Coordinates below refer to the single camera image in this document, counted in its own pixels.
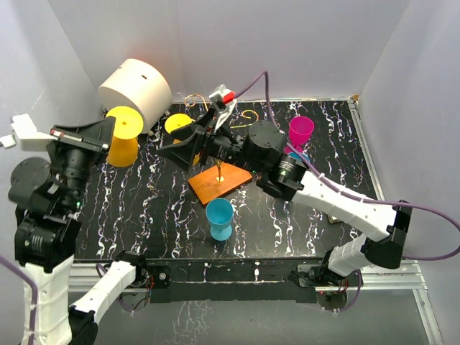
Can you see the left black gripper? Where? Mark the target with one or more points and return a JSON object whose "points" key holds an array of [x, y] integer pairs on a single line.
{"points": [[96, 135]]}

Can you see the blue wine glass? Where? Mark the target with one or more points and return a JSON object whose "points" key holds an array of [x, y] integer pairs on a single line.
{"points": [[219, 213], [303, 158]]}

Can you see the aluminium table frame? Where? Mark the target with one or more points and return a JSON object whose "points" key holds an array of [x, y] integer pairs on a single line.
{"points": [[366, 215]]}

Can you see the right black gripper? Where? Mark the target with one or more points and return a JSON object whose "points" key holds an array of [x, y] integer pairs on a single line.
{"points": [[185, 152]]}

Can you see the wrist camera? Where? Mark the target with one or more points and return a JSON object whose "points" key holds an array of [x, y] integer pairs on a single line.
{"points": [[24, 134], [224, 102]]}

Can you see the yellow wine glass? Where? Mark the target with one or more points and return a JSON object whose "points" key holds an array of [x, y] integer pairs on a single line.
{"points": [[124, 145], [177, 121]]}

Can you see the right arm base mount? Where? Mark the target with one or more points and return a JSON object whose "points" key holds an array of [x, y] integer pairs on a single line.
{"points": [[316, 276]]}

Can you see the right magenta wine glass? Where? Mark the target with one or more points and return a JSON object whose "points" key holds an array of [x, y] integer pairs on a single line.
{"points": [[300, 131]]}

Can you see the white cylindrical container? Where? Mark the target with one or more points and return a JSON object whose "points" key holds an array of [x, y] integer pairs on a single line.
{"points": [[140, 86]]}

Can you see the gold wire wine glass rack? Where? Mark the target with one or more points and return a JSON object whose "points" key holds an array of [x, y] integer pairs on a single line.
{"points": [[218, 181]]}

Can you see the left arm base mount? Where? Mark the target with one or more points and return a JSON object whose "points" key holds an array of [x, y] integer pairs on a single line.
{"points": [[151, 276]]}

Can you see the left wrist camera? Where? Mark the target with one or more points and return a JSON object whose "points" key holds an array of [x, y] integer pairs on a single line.
{"points": [[24, 134]]}

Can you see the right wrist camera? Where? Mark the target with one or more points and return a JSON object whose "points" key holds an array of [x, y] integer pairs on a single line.
{"points": [[224, 102]]}

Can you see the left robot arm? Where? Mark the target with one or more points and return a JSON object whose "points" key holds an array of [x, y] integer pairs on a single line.
{"points": [[47, 189]]}

